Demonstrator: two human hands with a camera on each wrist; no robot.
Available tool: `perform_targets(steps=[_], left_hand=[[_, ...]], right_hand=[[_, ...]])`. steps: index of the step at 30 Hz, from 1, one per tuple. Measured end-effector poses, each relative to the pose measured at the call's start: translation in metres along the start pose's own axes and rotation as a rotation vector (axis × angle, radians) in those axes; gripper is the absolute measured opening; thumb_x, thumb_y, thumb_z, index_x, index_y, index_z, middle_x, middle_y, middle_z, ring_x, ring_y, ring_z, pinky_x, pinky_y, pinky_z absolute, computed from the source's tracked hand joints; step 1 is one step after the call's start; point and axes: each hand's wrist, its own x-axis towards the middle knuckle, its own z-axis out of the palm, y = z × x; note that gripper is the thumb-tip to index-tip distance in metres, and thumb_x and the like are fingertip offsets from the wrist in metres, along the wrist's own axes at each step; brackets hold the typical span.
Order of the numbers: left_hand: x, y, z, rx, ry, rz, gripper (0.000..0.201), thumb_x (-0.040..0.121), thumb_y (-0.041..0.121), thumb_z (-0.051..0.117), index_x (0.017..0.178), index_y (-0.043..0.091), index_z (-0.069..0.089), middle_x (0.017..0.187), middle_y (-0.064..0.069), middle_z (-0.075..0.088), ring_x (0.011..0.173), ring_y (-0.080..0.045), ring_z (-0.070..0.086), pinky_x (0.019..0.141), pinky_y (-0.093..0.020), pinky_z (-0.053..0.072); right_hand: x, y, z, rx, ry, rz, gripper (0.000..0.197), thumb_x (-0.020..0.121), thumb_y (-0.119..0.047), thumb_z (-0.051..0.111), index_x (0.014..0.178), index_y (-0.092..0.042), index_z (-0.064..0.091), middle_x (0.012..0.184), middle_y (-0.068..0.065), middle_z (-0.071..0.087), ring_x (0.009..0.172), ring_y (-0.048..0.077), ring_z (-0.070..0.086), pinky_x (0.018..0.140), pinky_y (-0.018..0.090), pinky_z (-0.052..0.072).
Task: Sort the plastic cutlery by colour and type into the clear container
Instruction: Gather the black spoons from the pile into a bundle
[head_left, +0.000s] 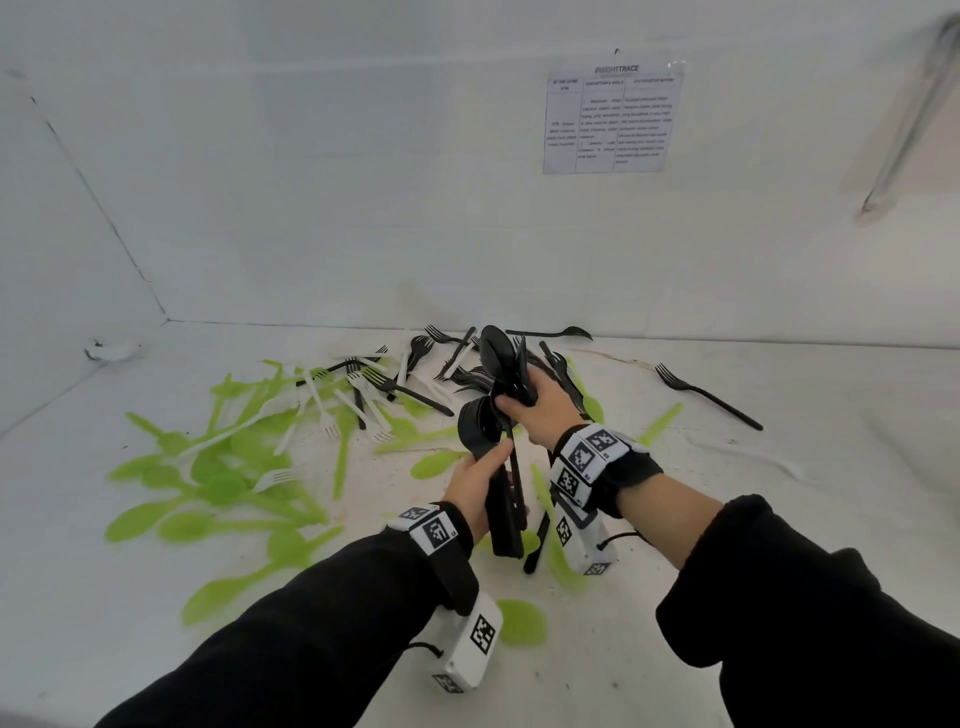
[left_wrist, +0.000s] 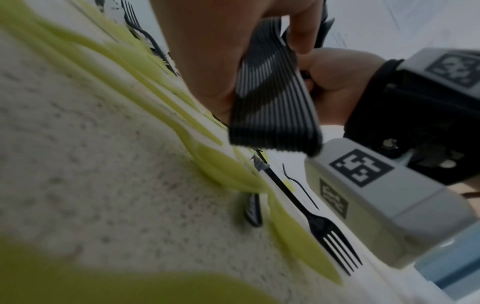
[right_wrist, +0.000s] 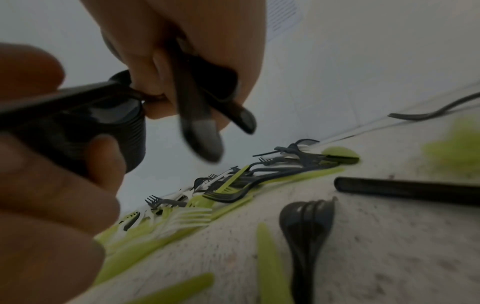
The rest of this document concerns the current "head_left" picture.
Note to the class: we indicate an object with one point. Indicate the pile of black plastic forks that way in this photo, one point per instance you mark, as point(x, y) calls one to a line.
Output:
point(709, 397)

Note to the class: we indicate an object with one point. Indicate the person's left forearm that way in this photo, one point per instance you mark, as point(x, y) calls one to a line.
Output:
point(300, 645)

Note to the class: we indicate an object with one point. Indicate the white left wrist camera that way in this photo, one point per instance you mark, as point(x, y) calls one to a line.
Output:
point(469, 645)

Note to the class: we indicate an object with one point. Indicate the black marker wrist band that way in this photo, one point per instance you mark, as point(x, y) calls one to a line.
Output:
point(615, 465)
point(442, 540)

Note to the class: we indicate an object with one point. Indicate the printed paper wall notice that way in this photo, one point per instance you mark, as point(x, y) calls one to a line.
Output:
point(611, 120)

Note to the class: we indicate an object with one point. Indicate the small white wall clip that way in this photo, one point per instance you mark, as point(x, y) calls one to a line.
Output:
point(112, 351)

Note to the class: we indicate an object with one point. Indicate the black marker right wrist band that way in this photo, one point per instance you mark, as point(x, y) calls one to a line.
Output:
point(615, 465)

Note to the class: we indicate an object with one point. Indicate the metal wall bracket frame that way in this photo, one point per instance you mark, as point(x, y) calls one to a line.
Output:
point(900, 135)

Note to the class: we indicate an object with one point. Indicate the pile of white plastic forks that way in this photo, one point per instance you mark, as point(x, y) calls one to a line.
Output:
point(326, 424)

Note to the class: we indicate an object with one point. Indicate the black marker left wrist band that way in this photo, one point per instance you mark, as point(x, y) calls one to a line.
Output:
point(442, 540)

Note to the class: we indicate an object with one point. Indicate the person's left hand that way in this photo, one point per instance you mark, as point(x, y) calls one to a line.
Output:
point(472, 487)

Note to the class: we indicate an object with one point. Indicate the pile of plastic cutlery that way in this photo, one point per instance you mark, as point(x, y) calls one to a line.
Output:
point(210, 487)

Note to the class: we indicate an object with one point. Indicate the stack of black spoons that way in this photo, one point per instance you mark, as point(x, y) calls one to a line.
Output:
point(476, 427)

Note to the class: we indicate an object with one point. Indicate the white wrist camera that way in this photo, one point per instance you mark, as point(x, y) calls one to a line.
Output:
point(469, 645)
point(589, 540)

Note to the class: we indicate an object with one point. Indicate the person's right hand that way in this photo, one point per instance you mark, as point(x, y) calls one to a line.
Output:
point(547, 412)

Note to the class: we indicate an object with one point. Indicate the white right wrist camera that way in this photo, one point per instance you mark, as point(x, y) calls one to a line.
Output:
point(589, 540)

